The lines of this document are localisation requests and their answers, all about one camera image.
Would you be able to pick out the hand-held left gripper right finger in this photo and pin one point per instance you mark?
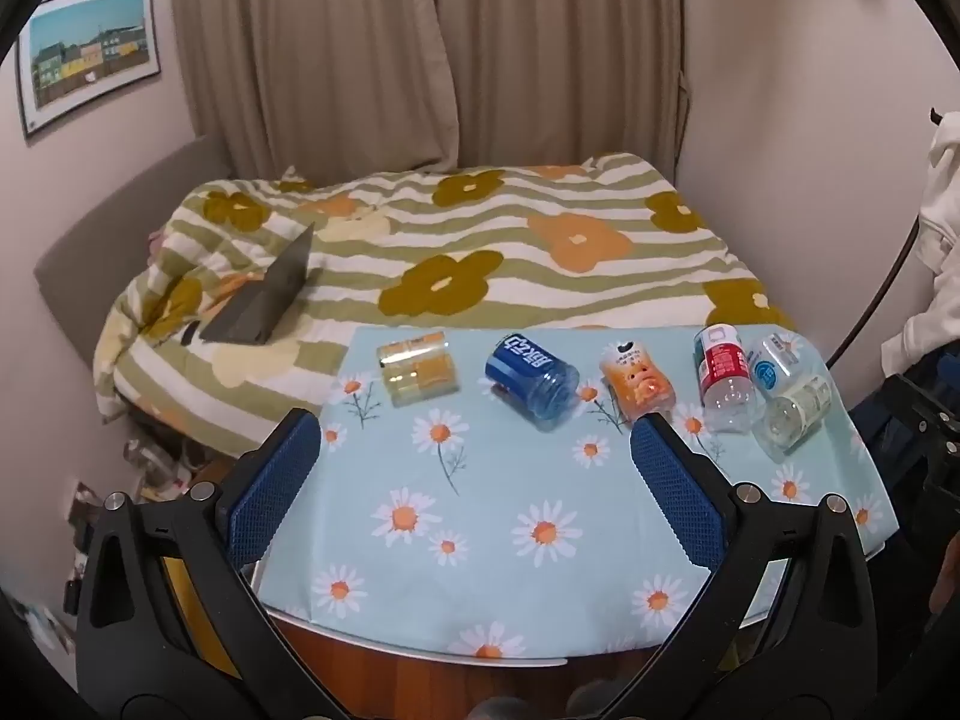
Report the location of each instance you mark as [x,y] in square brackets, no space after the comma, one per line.
[679,495]

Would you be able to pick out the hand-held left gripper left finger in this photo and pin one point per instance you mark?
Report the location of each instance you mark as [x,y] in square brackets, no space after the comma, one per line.
[274,487]

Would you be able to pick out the orange label clear cup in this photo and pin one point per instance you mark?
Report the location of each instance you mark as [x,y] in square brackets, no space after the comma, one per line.
[637,382]

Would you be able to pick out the red label clear cup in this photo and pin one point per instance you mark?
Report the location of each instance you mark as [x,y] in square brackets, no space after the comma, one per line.
[720,364]

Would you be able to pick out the white blue label clear cup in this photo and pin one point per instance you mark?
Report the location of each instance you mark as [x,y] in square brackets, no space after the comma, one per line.
[772,367]

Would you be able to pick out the yellow label clear cup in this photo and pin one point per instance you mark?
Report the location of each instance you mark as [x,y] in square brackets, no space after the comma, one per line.
[420,371]

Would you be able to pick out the dark grey laptop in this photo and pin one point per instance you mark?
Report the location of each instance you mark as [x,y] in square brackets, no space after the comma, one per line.
[262,300]

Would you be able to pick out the light blue daisy tablecloth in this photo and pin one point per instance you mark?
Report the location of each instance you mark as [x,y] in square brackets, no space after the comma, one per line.
[487,480]

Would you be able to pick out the white hanging garment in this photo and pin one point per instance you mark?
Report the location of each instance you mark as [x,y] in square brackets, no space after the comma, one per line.
[934,240]

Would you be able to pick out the grey bed headboard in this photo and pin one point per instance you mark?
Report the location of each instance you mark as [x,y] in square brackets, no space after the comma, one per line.
[112,240]

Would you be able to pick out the striped flower print blanket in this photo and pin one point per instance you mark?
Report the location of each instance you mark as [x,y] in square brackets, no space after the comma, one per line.
[487,240]

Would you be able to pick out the beige curtain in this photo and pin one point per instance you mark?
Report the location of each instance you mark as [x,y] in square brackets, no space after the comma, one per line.
[562,52]
[300,52]

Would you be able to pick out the framed wall picture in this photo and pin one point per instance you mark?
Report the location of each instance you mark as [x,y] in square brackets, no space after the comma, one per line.
[86,52]

